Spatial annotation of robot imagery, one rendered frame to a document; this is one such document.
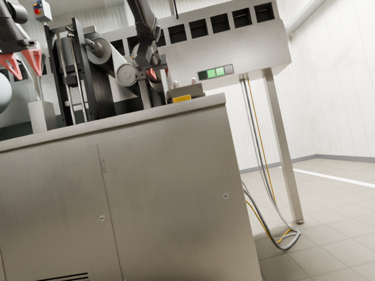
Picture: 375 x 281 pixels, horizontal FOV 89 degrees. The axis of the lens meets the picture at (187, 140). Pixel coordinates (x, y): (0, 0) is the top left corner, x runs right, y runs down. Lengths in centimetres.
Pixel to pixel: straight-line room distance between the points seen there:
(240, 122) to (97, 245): 321
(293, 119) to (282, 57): 272
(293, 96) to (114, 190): 384
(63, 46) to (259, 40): 118
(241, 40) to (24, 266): 167
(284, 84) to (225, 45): 285
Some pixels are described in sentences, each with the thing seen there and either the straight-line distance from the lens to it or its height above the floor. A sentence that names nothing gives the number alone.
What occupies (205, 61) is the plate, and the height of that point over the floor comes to 128.
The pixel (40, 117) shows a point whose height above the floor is 107.
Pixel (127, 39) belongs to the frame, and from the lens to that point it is 162.
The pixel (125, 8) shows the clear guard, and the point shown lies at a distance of 164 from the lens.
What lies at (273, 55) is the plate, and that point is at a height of 121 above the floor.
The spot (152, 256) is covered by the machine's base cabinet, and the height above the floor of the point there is 34.
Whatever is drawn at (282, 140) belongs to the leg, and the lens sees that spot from 160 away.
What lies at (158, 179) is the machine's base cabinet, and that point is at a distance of 76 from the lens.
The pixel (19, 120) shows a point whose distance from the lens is 172.
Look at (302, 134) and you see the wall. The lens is 422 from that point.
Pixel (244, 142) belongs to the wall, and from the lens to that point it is 372.
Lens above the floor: 74
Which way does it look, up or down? 1 degrees up
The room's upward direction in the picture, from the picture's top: 11 degrees counter-clockwise
